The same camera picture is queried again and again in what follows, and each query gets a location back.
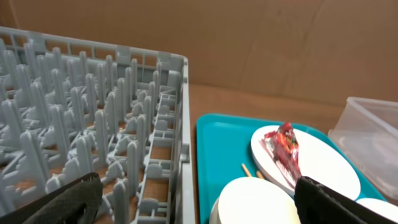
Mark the grey dish rack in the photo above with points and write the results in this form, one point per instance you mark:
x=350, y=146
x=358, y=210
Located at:
x=70, y=107

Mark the right wooden chopstick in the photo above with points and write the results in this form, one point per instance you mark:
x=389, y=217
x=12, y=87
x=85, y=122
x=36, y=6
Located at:
x=259, y=174

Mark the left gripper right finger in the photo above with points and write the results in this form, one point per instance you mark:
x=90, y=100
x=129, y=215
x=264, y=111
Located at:
x=318, y=204

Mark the large white plate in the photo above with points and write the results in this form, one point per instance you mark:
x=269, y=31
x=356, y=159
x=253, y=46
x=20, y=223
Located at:
x=316, y=160

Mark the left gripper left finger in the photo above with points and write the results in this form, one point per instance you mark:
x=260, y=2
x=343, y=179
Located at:
x=76, y=202

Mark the grey bowl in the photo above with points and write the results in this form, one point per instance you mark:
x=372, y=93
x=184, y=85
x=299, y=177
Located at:
x=213, y=219

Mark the clear plastic bin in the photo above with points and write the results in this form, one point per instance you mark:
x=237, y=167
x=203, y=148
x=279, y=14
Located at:
x=366, y=133

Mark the small white bowl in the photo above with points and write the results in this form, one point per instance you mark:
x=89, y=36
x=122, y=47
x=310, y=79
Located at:
x=383, y=208

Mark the left wooden chopstick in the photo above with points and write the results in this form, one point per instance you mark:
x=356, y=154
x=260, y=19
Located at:
x=246, y=171

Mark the red snack wrapper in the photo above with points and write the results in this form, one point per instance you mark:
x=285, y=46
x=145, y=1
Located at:
x=283, y=148

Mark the teal plastic tray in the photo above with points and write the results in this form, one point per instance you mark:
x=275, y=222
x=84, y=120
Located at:
x=224, y=143

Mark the white cup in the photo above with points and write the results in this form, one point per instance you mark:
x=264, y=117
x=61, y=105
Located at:
x=251, y=200

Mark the wooden chopstick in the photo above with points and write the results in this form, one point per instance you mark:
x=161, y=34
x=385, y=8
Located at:
x=246, y=171
x=259, y=174

